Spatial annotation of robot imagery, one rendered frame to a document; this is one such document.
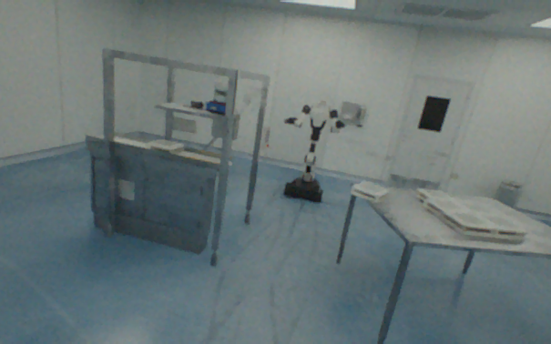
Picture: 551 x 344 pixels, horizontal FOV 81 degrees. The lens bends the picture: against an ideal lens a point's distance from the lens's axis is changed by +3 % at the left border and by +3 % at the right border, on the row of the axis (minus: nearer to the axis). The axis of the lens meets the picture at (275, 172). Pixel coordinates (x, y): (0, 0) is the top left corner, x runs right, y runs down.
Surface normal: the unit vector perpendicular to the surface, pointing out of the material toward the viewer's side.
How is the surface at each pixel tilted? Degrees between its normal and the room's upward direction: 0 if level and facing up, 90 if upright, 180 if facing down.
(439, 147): 90
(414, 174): 90
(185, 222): 90
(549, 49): 90
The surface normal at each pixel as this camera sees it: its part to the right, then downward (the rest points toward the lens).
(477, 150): -0.22, 0.25
